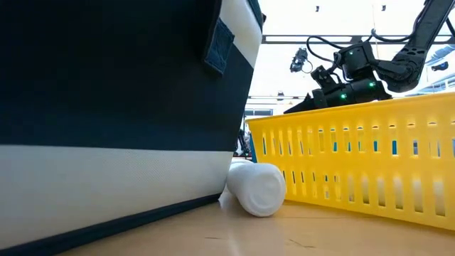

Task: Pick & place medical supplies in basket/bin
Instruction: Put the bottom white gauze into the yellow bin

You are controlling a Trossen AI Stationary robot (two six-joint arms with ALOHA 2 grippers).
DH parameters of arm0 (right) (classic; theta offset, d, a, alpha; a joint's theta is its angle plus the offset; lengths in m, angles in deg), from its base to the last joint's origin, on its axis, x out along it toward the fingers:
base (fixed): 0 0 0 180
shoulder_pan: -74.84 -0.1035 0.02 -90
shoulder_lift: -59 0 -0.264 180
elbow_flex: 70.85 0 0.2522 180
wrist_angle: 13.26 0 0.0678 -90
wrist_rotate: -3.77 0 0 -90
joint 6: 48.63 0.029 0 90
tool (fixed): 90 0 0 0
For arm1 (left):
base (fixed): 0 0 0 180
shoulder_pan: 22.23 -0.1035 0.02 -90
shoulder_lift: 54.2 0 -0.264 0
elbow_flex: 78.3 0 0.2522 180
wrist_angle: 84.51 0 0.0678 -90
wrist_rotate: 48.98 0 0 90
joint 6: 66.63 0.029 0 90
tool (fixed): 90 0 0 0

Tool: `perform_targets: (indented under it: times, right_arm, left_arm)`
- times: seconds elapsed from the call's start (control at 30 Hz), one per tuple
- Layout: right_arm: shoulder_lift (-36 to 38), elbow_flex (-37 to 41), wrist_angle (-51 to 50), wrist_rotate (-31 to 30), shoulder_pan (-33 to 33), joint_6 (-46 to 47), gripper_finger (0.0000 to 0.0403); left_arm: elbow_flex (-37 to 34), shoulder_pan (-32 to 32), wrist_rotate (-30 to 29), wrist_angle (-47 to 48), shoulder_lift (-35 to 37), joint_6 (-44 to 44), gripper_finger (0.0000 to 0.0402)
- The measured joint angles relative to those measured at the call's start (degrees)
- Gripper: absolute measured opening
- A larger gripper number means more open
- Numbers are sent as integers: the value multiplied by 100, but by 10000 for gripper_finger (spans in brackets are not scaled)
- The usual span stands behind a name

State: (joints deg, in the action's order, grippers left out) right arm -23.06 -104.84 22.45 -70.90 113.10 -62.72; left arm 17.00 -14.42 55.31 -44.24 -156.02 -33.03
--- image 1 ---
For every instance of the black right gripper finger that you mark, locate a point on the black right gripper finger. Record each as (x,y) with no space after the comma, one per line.
(304,105)

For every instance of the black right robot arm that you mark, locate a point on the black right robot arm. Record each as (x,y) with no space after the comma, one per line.
(405,71)

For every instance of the yellow slotted plastic basket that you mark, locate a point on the yellow slotted plastic basket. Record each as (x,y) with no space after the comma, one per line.
(355,117)

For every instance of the navy fabric storage basket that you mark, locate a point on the navy fabric storage basket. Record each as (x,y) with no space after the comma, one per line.
(106,89)

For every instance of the small white bottle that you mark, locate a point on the small white bottle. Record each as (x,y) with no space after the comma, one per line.
(257,190)

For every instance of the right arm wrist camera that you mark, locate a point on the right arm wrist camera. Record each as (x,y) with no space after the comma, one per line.
(323,78)

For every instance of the black overhead camera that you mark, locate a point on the black overhead camera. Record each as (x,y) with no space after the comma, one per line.
(298,60)

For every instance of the black aluminium table frame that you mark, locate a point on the black aluminium table frame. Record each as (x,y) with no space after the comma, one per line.
(284,39)

